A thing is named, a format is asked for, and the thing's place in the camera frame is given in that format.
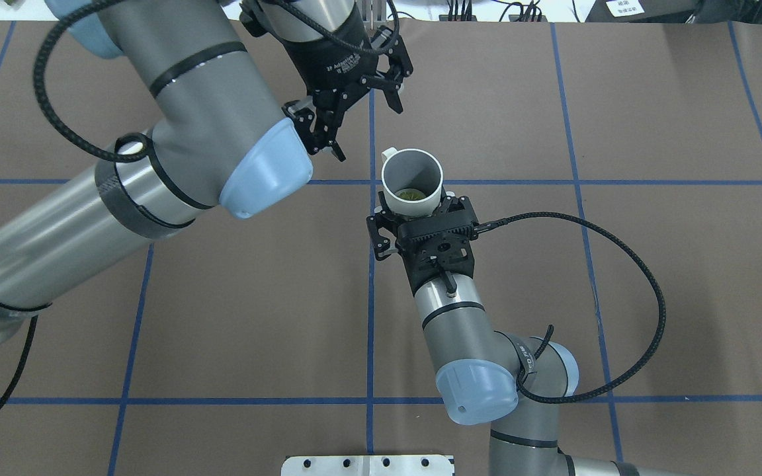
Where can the lemon slice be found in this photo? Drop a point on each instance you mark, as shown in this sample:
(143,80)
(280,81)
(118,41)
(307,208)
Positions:
(410,195)

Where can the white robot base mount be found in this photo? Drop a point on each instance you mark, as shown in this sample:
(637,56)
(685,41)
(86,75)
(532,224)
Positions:
(410,464)

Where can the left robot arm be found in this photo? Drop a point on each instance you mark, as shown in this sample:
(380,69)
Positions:
(223,140)

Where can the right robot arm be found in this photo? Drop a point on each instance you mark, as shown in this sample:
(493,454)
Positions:
(514,384)

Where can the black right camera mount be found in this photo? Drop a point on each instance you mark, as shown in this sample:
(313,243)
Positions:
(446,234)

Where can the white ribbed mug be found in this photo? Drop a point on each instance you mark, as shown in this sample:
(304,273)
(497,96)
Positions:
(412,168)

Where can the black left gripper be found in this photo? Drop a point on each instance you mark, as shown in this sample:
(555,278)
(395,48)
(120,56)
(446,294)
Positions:
(336,61)

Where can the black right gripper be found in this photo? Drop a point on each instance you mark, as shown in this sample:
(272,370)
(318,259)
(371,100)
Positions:
(379,229)

